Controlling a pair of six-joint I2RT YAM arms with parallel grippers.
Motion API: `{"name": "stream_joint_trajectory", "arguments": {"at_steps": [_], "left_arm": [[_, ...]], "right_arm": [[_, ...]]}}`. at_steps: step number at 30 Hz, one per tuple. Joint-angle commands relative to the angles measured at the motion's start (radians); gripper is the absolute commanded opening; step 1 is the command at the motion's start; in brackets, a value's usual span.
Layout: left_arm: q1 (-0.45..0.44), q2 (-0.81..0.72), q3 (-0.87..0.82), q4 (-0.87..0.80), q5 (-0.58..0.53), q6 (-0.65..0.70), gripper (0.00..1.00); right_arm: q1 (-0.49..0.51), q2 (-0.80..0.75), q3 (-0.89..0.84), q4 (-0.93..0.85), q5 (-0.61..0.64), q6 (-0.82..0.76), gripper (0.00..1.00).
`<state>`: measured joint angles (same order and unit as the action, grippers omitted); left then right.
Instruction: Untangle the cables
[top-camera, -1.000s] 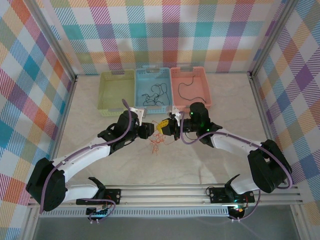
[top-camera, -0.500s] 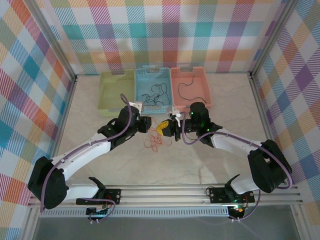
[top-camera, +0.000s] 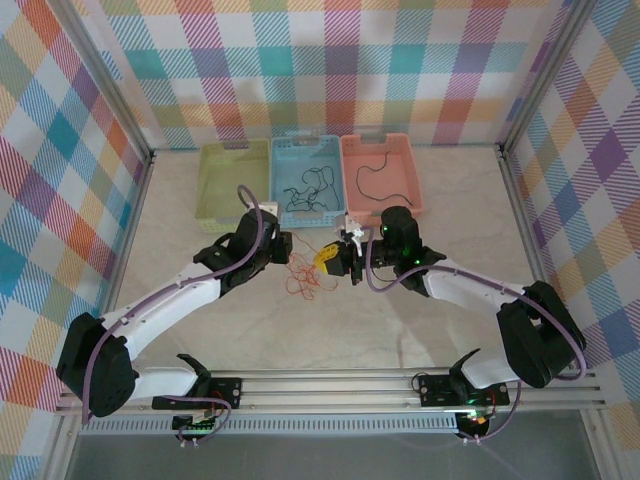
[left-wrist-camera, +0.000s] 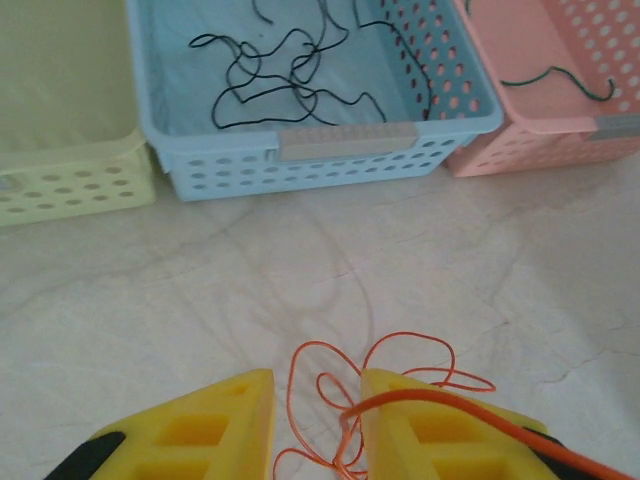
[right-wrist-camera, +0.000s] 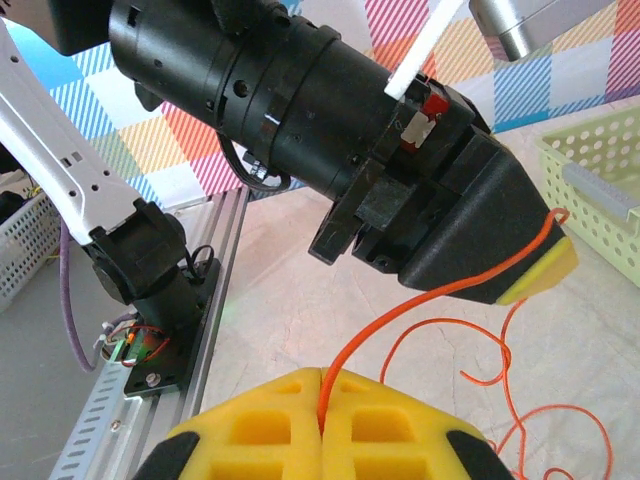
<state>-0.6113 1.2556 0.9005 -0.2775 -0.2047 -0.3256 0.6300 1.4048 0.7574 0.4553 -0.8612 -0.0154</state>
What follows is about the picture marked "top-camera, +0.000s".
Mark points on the aluminium frame post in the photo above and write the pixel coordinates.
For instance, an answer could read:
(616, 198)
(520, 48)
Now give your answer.
(105, 75)
(547, 75)

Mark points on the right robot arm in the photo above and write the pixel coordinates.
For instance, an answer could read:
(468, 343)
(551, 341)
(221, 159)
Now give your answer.
(470, 295)

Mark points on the blue perforated plastic basket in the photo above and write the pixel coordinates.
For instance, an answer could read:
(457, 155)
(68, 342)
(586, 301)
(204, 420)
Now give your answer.
(305, 155)

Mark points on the aluminium side rail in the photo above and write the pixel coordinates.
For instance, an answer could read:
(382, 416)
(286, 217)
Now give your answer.
(525, 220)
(130, 225)

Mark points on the small lit circuit board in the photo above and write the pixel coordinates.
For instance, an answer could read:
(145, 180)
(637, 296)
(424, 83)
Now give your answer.
(197, 425)
(475, 419)

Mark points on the pink perforated plastic basket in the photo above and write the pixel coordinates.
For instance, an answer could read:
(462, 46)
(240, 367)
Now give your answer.
(390, 180)

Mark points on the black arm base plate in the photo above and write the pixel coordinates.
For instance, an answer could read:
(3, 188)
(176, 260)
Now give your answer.
(435, 390)
(227, 392)

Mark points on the green perforated plastic basket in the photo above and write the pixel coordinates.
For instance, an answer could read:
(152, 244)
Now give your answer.
(225, 175)

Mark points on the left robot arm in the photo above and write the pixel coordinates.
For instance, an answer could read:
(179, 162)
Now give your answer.
(165, 300)

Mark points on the aluminium mounting rail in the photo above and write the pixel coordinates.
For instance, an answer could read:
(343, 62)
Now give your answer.
(325, 390)

